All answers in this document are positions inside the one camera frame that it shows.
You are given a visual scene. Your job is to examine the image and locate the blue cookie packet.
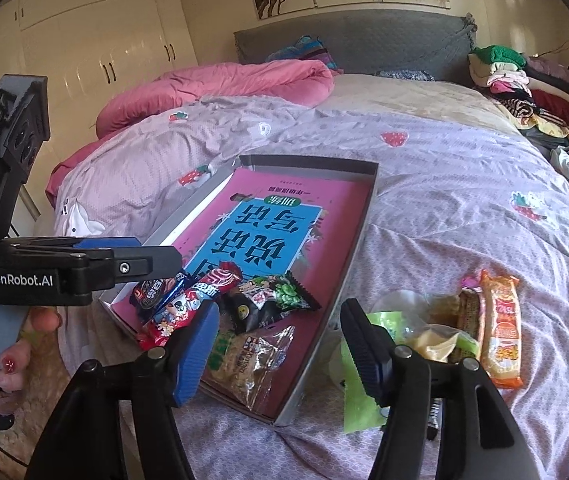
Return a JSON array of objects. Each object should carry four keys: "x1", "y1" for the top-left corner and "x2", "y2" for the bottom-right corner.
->
[{"x1": 131, "y1": 272, "x2": 188, "y2": 326}]

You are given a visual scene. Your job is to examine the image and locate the beige bed sheet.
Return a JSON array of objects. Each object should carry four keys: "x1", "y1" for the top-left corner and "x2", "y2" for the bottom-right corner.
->
[{"x1": 319, "y1": 74, "x2": 521, "y2": 137}]

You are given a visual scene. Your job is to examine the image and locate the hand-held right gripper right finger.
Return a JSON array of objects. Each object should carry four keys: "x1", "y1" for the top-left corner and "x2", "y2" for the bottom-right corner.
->
[{"x1": 340, "y1": 299, "x2": 540, "y2": 480}]

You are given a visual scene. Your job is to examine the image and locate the clear biscuit packet green label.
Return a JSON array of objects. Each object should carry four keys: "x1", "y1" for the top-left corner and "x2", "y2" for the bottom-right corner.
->
[{"x1": 200, "y1": 325, "x2": 298, "y2": 419}]

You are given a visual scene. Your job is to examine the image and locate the tan spotted cloth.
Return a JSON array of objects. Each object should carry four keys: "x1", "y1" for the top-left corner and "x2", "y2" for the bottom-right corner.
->
[{"x1": 14, "y1": 330, "x2": 130, "y2": 466}]

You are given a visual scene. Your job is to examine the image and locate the grey padded headboard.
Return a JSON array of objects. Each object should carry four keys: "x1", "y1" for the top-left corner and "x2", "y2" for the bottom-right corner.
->
[{"x1": 234, "y1": 12, "x2": 478, "y2": 84}]

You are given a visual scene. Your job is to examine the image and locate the pile of folded clothes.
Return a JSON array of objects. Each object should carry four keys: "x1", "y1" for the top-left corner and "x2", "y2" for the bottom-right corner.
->
[{"x1": 467, "y1": 45, "x2": 569, "y2": 152}]

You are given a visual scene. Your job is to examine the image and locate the pink quilt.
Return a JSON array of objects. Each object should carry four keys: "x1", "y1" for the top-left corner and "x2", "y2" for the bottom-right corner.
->
[{"x1": 47, "y1": 59, "x2": 336, "y2": 208}]

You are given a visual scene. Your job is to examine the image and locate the yellow pastry clear packet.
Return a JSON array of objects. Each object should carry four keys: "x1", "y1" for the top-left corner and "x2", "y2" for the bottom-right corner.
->
[{"x1": 404, "y1": 322, "x2": 480, "y2": 367}]

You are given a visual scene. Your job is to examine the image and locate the shallow pink printed cardboard box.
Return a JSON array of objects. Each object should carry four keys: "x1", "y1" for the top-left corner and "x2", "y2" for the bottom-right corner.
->
[{"x1": 98, "y1": 154, "x2": 380, "y2": 428}]

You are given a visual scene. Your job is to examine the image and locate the purple rice cracker packet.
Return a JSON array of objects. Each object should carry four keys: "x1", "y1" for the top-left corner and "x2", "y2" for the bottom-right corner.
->
[{"x1": 457, "y1": 285, "x2": 488, "y2": 362}]

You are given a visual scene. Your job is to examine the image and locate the teal striped pillow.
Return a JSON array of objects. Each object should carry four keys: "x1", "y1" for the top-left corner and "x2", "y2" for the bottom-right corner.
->
[{"x1": 267, "y1": 35, "x2": 338, "y2": 69}]

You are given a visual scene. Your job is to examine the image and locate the black green snack packet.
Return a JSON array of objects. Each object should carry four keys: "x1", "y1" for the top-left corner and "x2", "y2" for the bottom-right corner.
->
[{"x1": 222, "y1": 271, "x2": 321, "y2": 337}]

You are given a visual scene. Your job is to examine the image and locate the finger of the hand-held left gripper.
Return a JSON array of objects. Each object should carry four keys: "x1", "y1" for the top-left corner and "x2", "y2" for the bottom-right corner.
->
[
  {"x1": 72, "y1": 245, "x2": 183, "y2": 294},
  {"x1": 9, "y1": 236, "x2": 142, "y2": 256}
]

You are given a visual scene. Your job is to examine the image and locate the person's left hand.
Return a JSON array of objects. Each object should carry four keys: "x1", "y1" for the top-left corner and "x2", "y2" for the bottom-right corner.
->
[{"x1": 0, "y1": 307, "x2": 63, "y2": 395}]

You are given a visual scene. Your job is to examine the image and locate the orange snack packet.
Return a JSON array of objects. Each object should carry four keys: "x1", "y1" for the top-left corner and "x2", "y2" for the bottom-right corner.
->
[{"x1": 478, "y1": 269, "x2": 524, "y2": 391}]

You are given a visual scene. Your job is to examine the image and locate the dark patterned cloth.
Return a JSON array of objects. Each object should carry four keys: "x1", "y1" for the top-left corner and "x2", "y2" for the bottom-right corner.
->
[{"x1": 377, "y1": 70, "x2": 436, "y2": 82}]

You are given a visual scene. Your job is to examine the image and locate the purple strawberry print blanket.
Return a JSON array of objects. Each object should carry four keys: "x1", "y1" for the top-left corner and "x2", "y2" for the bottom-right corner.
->
[{"x1": 49, "y1": 95, "x2": 569, "y2": 480}]

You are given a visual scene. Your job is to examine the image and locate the cream wardrobe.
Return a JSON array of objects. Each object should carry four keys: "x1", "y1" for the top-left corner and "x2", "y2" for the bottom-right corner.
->
[{"x1": 0, "y1": 0, "x2": 200, "y2": 241}]

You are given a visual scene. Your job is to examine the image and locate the red cartoon snack packet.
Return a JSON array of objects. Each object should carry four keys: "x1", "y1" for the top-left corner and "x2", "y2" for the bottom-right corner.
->
[{"x1": 137, "y1": 262, "x2": 243, "y2": 352}]

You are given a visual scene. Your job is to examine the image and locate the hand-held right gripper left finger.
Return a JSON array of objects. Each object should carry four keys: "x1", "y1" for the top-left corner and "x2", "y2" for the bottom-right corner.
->
[{"x1": 24, "y1": 301, "x2": 221, "y2": 480}]

